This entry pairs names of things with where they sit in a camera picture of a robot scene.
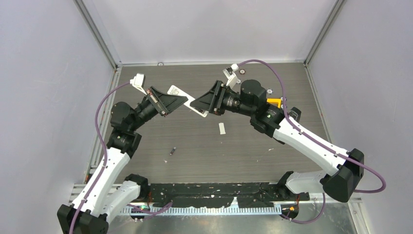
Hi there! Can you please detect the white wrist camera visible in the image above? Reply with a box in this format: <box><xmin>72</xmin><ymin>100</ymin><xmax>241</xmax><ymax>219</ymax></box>
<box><xmin>223</xmin><ymin>63</ymin><xmax>239</xmax><ymax>88</ymax></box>
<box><xmin>130</xmin><ymin>73</ymin><xmax>148</xmax><ymax>96</ymax></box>

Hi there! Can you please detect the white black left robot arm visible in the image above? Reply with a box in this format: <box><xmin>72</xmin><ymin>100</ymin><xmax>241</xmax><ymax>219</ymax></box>
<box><xmin>57</xmin><ymin>87</ymin><xmax>188</xmax><ymax>234</ymax></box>

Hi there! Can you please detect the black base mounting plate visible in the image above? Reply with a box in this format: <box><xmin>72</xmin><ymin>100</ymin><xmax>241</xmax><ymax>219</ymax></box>
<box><xmin>136</xmin><ymin>182</ymin><xmax>310</xmax><ymax>208</ymax></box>

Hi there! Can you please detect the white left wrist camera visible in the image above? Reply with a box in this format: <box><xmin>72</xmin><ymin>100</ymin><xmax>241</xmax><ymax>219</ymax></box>
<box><xmin>130</xmin><ymin>73</ymin><xmax>148</xmax><ymax>96</ymax></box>

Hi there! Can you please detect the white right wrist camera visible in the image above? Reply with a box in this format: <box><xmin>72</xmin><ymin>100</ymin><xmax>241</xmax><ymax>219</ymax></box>
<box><xmin>223</xmin><ymin>63</ymin><xmax>239</xmax><ymax>88</ymax></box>

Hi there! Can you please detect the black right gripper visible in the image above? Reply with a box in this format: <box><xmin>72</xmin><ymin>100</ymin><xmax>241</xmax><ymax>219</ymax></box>
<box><xmin>190</xmin><ymin>81</ymin><xmax>254</xmax><ymax>117</ymax></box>

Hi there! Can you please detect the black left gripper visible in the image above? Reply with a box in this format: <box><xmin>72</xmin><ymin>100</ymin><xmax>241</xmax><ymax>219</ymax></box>
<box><xmin>130</xmin><ymin>86</ymin><xmax>188</xmax><ymax>131</ymax></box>

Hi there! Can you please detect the black yellow metronome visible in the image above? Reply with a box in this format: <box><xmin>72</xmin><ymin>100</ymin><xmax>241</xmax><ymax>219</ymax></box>
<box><xmin>288</xmin><ymin>107</ymin><xmax>301</xmax><ymax>122</ymax></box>

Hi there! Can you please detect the white remote control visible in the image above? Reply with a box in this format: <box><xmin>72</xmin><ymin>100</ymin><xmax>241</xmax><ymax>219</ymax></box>
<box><xmin>167</xmin><ymin>85</ymin><xmax>209</xmax><ymax>118</ymax></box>

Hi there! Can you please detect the white battery cover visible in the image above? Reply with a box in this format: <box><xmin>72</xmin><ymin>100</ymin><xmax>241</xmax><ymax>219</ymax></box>
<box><xmin>218</xmin><ymin>122</ymin><xmax>226</xmax><ymax>135</ymax></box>

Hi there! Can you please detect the yellow triangular plastic frame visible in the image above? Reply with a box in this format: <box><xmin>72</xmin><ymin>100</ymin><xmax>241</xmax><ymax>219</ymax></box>
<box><xmin>267</xmin><ymin>98</ymin><xmax>282</xmax><ymax>109</ymax></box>

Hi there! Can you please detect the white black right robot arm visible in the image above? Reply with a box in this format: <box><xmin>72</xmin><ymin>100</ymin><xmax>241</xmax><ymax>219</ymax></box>
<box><xmin>190</xmin><ymin>79</ymin><xmax>364</xmax><ymax>202</ymax></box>

